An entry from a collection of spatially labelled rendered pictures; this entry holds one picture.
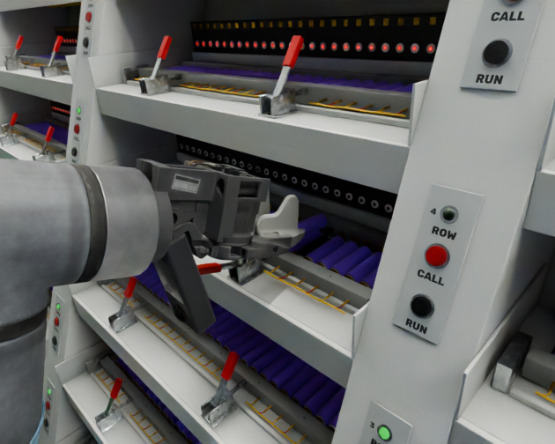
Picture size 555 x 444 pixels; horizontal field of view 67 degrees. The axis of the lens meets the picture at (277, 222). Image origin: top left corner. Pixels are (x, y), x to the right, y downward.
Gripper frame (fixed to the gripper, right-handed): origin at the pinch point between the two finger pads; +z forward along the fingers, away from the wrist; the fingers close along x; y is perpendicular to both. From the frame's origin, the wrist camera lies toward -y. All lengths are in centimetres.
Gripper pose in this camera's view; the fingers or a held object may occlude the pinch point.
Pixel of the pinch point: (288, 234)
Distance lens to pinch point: 50.6
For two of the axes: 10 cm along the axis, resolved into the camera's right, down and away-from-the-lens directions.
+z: 6.8, -0.2, 7.3
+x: -7.0, -2.9, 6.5
